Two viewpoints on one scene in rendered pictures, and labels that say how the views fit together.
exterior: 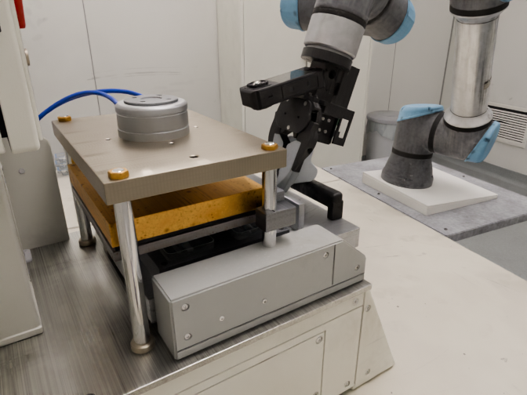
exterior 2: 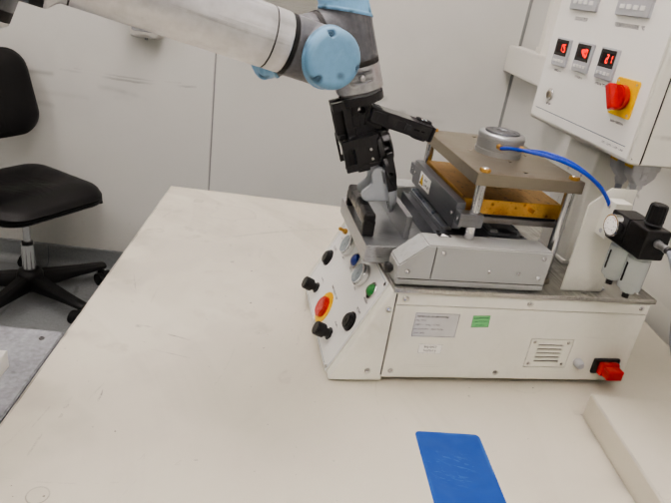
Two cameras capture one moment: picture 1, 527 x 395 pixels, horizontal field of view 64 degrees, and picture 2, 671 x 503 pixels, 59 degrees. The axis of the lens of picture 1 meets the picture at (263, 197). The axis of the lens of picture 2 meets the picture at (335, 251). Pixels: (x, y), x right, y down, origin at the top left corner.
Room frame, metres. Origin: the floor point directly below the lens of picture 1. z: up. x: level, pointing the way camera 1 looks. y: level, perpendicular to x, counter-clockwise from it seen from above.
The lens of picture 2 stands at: (1.51, 0.24, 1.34)
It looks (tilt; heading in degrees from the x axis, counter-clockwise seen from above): 24 degrees down; 200
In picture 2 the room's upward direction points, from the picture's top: 9 degrees clockwise
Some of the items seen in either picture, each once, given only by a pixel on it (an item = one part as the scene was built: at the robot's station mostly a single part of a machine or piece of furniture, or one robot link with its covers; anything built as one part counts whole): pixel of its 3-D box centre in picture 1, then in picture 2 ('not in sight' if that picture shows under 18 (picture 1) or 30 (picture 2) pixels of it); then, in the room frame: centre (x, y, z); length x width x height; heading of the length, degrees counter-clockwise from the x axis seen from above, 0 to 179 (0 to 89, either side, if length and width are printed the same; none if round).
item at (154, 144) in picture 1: (125, 154); (514, 172); (0.47, 0.16, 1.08); 0.31 x 0.24 x 0.13; 33
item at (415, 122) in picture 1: (419, 126); not in sight; (1.19, -0.45, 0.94); 0.13 x 0.12 x 0.14; 47
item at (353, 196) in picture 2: (304, 190); (359, 208); (0.59, -0.06, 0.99); 0.15 x 0.02 x 0.04; 33
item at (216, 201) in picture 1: (157, 166); (492, 178); (0.48, 0.13, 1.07); 0.22 x 0.17 x 0.10; 33
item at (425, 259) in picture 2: not in sight; (465, 261); (0.63, 0.14, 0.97); 0.26 x 0.05 x 0.07; 123
